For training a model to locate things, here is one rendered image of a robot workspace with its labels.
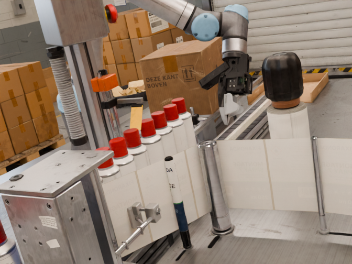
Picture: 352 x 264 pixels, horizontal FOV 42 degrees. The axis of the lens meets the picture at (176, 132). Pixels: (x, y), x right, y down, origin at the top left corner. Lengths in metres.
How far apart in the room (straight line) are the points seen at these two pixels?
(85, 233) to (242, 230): 0.38
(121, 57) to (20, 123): 1.29
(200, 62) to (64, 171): 1.04
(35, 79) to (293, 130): 3.84
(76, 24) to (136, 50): 3.97
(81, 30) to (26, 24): 6.46
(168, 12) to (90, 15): 0.41
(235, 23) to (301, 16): 4.10
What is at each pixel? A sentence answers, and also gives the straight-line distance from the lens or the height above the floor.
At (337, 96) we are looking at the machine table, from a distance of 1.89.
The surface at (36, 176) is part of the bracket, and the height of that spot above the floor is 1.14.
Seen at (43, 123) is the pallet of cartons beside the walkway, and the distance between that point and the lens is 4.69.
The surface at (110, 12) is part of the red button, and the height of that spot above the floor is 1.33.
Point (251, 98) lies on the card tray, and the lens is 1.95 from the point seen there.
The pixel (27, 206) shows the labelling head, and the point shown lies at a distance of 0.66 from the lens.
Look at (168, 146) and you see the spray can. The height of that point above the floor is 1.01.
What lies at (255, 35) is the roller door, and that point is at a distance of 5.81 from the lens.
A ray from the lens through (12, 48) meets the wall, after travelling 7.21.
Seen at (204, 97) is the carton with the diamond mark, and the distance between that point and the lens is 1.66.
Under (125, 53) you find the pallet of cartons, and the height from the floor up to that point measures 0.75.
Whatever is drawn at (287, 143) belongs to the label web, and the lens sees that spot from 0.85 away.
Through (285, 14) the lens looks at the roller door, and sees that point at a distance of 5.59.
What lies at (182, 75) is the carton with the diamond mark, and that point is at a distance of 1.66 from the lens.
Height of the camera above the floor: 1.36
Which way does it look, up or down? 18 degrees down
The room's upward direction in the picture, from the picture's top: 12 degrees counter-clockwise
